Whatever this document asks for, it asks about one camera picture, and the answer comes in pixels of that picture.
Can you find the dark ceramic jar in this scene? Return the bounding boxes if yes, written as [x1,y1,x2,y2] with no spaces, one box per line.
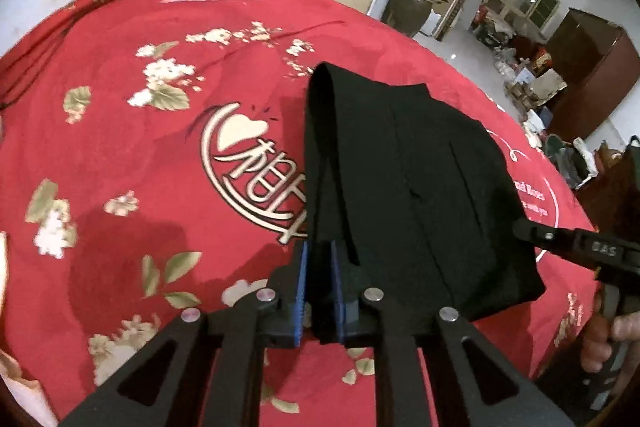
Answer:
[381,0,434,38]

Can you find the red floral bed blanket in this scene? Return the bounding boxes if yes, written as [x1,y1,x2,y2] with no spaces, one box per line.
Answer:
[1,0,589,426]

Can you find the person's right hand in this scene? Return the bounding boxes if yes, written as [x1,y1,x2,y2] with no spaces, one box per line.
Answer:
[580,289,640,381]

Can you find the black pants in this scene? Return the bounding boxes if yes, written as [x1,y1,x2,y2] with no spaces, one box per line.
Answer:
[304,63,544,343]

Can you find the dark brown wooden cabinet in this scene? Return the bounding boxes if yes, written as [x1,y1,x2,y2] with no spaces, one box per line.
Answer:
[547,9,639,141]

